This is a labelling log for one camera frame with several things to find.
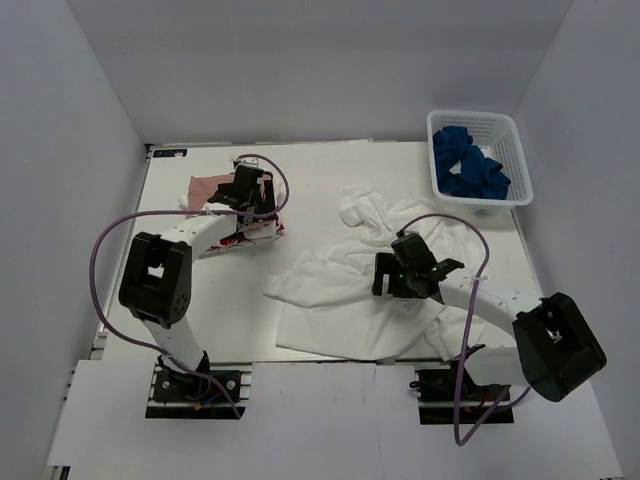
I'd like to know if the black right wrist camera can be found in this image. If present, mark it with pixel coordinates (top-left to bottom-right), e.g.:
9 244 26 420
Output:
430 258 465 280

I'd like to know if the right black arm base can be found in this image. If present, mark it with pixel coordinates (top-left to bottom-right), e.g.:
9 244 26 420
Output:
409 368 504 425

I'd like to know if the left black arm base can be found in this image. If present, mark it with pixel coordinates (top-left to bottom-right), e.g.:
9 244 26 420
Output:
145 364 252 420

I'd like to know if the white printed t shirt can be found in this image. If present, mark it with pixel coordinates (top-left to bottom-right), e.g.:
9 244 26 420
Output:
263 183 501 365

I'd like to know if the red white t shirt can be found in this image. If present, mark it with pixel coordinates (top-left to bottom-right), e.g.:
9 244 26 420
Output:
178 193 285 254

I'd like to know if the blue crumpled t shirt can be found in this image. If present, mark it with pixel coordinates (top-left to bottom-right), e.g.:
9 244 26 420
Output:
432 126 511 200

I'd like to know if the pink t shirt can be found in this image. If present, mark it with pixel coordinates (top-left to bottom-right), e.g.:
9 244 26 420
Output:
186 174 234 210

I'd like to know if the white plastic basket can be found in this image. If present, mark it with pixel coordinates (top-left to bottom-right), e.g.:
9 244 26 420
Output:
427 110 533 214

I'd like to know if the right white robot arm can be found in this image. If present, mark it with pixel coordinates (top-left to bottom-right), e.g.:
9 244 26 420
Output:
372 232 607 402

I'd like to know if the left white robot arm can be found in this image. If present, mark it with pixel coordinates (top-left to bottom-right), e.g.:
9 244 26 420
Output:
118 164 277 373

